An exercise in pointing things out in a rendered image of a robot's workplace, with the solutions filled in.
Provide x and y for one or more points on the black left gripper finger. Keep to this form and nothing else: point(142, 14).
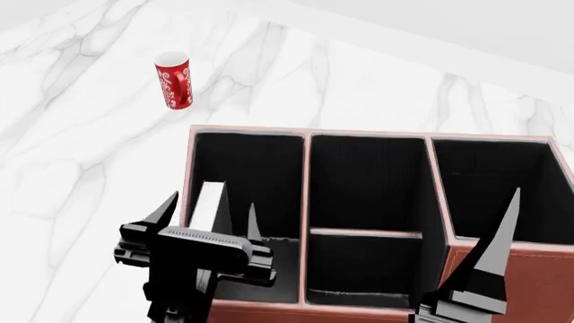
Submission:
point(253, 225)
point(162, 210)

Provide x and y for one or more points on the brown leather caddy, black compartments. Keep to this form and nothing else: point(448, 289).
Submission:
point(529, 279)

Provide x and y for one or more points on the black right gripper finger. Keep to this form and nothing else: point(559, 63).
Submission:
point(491, 255)

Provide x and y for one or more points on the red mug with white pattern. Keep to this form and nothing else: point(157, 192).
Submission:
point(172, 84)

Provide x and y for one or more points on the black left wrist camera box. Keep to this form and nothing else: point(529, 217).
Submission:
point(202, 247)

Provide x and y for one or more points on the white book with black cover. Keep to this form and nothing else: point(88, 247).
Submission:
point(206, 205)

